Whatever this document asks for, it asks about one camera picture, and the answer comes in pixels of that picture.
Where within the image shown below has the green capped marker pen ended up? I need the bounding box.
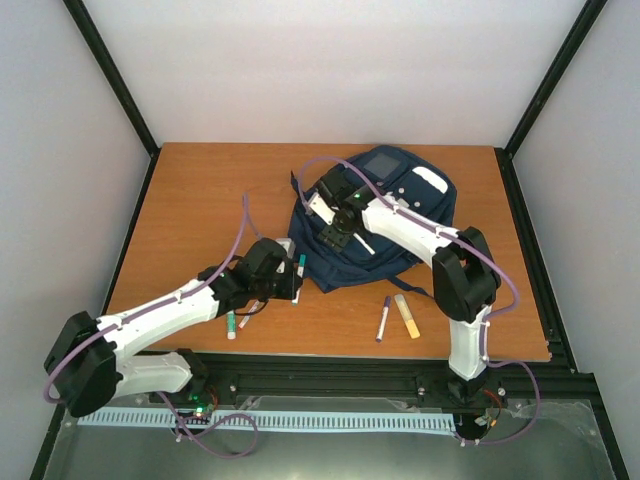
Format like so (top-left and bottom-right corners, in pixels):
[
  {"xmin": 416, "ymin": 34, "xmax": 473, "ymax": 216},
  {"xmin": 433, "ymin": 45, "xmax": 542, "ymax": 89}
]
[{"xmin": 292, "ymin": 254, "xmax": 306, "ymax": 305}]

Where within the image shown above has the navy blue student backpack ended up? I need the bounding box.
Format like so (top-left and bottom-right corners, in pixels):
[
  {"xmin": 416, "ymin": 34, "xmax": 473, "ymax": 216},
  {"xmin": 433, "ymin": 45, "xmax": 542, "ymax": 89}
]
[{"xmin": 288, "ymin": 145, "xmax": 457, "ymax": 294}]

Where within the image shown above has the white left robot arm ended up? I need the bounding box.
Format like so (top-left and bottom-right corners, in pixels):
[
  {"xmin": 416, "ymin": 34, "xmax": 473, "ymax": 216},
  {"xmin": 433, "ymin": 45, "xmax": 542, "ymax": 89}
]
[{"xmin": 44, "ymin": 238, "xmax": 303, "ymax": 418}]

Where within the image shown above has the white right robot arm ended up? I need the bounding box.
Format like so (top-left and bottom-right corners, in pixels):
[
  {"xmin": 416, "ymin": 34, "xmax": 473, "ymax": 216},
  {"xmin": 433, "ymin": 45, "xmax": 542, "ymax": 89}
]
[{"xmin": 309, "ymin": 171, "xmax": 501, "ymax": 381}]

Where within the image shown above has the red marker pen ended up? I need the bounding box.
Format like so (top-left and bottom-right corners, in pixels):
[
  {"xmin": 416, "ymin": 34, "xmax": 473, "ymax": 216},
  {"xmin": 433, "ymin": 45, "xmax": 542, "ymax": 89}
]
[{"xmin": 238, "ymin": 301, "xmax": 263, "ymax": 330}]

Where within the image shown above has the white glue stick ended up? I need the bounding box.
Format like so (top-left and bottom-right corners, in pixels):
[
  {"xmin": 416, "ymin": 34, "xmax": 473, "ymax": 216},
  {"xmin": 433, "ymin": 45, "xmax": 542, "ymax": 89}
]
[{"xmin": 226, "ymin": 311, "xmax": 237, "ymax": 340}]

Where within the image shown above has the purple marker pen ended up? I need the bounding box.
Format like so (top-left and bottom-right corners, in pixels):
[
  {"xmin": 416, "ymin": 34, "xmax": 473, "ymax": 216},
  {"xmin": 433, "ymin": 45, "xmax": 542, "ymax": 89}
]
[{"xmin": 375, "ymin": 296, "xmax": 391, "ymax": 343}]

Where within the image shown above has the yellow highlighter pen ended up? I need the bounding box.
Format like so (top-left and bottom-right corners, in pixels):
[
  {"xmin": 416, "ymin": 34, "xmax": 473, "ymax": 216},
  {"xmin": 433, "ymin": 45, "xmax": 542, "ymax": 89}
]
[{"xmin": 394, "ymin": 294, "xmax": 420, "ymax": 339}]

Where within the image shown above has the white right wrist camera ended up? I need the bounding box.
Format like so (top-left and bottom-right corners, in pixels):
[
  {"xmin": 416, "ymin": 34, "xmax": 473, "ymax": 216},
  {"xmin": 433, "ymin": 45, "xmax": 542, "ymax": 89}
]
[{"xmin": 307, "ymin": 192, "xmax": 335, "ymax": 226}]

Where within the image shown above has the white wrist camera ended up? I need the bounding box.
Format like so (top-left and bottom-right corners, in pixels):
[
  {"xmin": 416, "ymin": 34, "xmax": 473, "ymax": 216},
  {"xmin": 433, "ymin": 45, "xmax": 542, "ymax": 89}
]
[
  {"xmin": 307, "ymin": 192, "xmax": 335, "ymax": 226},
  {"xmin": 276, "ymin": 238, "xmax": 296, "ymax": 258}
]

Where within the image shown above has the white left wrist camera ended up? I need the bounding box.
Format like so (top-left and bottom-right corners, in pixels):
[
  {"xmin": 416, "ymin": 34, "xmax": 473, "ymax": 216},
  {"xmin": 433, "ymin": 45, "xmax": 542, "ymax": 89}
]
[{"xmin": 276, "ymin": 238, "xmax": 296, "ymax": 258}]

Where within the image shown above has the light blue slotted cable duct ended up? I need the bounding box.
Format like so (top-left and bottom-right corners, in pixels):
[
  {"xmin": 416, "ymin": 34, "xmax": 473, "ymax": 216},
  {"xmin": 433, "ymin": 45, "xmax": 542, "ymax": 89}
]
[{"xmin": 77, "ymin": 407, "xmax": 456, "ymax": 435}]

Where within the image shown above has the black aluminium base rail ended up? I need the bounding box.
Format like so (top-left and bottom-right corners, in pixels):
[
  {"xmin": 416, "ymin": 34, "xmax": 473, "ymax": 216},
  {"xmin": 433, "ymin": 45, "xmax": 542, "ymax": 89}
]
[{"xmin": 59, "ymin": 349, "xmax": 601, "ymax": 411}]

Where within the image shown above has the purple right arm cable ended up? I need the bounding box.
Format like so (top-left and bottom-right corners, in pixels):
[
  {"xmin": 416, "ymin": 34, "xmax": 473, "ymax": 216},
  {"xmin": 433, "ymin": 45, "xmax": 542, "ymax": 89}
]
[{"xmin": 297, "ymin": 157, "xmax": 541, "ymax": 447}]

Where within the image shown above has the black left corner frame post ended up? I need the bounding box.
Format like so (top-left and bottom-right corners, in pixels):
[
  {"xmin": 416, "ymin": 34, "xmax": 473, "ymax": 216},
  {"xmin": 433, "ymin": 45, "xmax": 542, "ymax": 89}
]
[{"xmin": 61, "ymin": 0, "xmax": 161, "ymax": 156}]

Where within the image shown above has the black corner frame post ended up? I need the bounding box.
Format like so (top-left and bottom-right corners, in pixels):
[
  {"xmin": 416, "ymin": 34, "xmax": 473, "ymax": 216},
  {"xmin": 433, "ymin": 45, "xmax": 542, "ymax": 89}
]
[
  {"xmin": 61, "ymin": 0, "xmax": 161, "ymax": 156},
  {"xmin": 503, "ymin": 0, "xmax": 608, "ymax": 161}
]

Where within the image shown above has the black right corner frame post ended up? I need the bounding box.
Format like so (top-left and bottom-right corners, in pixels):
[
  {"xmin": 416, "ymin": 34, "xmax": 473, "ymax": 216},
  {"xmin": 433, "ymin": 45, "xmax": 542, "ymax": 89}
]
[{"xmin": 503, "ymin": 0, "xmax": 608, "ymax": 161}]

